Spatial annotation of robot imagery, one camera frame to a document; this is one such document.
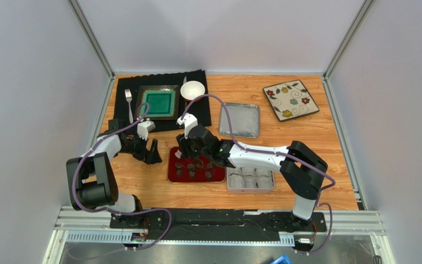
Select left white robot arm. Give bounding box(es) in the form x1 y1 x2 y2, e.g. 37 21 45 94
66 118 162 215

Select white bowl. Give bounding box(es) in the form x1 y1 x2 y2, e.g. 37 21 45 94
180 81 206 102

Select silver tin lid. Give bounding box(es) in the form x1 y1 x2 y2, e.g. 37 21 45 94
225 102 260 138

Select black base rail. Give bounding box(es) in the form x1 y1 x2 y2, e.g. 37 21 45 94
109 208 330 250

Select floral square plate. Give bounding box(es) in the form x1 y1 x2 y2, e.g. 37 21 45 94
263 80 319 122

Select pink handled metal tongs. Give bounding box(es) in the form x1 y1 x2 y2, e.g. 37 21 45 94
175 149 182 159

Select silver tin with paper cups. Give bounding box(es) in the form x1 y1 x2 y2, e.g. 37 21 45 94
226 167 275 194

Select red lacquer tray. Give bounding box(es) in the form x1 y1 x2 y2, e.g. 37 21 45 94
167 147 226 183

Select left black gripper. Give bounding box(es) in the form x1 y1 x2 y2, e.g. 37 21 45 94
117 131 162 164

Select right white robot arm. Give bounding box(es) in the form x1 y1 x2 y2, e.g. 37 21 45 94
176 125 329 221

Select blue plastic bin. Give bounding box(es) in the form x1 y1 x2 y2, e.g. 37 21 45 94
270 254 292 264

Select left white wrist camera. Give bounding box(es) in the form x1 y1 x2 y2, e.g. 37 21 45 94
137 120 156 141

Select green square plate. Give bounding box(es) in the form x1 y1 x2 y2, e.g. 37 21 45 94
135 85 180 120

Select silver fork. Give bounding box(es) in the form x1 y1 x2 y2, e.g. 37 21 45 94
124 89 134 124

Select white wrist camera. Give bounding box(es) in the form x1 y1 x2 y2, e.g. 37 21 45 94
177 113 198 139
137 120 156 141

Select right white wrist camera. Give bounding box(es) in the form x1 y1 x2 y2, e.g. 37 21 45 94
177 113 198 139

